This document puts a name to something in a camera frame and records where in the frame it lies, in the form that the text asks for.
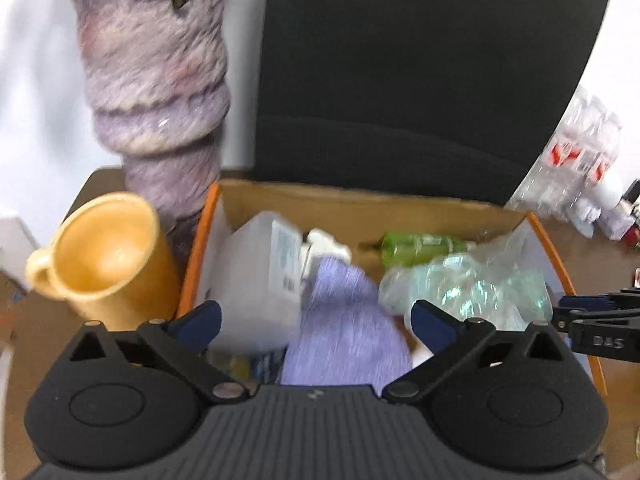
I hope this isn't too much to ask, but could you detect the yellow mug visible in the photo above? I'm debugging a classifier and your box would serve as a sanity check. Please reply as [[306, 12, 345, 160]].
[[25, 192, 182, 332]]

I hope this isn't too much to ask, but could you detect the black chair back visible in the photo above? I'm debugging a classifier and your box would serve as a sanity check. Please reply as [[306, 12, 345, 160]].
[[254, 0, 612, 207]]

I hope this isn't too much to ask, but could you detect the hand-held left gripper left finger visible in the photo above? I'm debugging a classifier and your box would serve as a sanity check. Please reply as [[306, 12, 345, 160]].
[[70, 300, 249, 404]]

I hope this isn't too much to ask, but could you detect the green tissue pack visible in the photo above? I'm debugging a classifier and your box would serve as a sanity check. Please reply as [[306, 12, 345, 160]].
[[360, 231, 477, 267]]

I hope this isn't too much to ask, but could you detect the white blurry object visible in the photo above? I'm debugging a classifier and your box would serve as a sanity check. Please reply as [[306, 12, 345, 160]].
[[0, 215, 44, 291]]

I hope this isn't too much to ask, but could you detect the purple ceramic vase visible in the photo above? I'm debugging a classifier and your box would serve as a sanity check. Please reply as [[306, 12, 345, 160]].
[[70, 0, 232, 242]]

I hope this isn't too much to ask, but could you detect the white handheld device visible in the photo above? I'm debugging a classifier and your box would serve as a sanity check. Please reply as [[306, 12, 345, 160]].
[[301, 228, 354, 281]]

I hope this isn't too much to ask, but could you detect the orange cardboard box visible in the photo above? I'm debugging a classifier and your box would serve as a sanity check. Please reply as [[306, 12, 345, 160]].
[[176, 179, 609, 411]]

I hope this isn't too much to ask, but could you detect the clear plastic bag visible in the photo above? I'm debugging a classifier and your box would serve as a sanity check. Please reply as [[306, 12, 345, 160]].
[[378, 232, 554, 361]]

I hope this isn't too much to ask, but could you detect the white robot speaker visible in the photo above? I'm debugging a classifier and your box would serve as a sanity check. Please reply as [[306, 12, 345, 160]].
[[575, 167, 624, 239]]

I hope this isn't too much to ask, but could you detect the purple cloth pouch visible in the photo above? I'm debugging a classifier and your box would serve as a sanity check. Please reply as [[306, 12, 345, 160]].
[[279, 255, 414, 387]]

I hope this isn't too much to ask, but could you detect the white plastic box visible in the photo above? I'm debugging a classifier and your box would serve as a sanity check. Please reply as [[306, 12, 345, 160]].
[[212, 211, 305, 356]]

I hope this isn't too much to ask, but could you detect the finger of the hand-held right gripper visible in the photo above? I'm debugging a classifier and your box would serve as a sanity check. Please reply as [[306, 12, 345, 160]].
[[552, 304, 640, 334], [557, 289, 640, 311]]

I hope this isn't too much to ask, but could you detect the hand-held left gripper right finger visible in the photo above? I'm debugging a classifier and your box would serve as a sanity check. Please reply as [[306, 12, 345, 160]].
[[382, 299, 564, 404]]

